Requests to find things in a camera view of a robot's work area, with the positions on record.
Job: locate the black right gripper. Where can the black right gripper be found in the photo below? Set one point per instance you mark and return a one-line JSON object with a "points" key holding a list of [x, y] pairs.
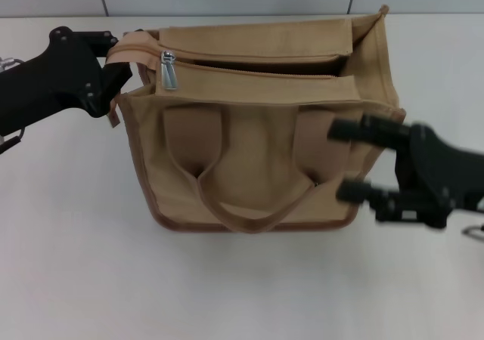
{"points": [[442, 181]]}

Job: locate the khaki canvas food bag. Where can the khaki canvas food bag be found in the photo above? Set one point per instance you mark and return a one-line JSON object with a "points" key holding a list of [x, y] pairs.
{"points": [[257, 147]]}

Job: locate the silver zipper pull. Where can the silver zipper pull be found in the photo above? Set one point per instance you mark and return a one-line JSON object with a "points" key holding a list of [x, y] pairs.
{"points": [[169, 73]]}

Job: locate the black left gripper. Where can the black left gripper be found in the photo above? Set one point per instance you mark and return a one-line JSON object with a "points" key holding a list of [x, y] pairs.
{"points": [[49, 87]]}

